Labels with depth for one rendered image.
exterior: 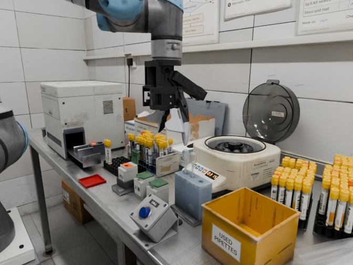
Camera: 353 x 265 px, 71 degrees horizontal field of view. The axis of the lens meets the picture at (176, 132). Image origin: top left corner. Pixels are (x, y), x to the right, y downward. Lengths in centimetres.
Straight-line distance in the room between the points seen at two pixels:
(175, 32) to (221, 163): 38
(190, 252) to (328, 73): 70
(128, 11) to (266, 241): 44
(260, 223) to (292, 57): 62
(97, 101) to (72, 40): 142
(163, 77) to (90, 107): 55
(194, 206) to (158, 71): 33
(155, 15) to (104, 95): 60
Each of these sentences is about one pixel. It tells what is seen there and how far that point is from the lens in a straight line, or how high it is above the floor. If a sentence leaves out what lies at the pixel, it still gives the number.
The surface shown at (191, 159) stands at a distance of 61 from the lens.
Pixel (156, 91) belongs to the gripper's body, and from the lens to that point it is 58.
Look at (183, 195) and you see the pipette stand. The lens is 65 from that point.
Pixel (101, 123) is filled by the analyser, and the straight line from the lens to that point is 113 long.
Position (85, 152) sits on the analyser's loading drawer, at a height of 93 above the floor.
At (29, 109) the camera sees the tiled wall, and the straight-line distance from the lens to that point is 239.
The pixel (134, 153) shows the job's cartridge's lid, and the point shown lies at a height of 98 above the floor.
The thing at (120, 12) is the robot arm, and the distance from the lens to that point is 45.
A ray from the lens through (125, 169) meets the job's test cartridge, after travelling 76.
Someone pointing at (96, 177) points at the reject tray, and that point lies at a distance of 90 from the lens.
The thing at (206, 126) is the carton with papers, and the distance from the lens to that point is 110.
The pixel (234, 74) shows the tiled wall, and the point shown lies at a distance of 114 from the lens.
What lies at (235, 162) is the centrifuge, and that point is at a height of 98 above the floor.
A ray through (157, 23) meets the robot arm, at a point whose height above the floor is 133.
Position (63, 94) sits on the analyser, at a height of 114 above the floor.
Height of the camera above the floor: 124
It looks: 14 degrees down
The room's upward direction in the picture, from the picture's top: straight up
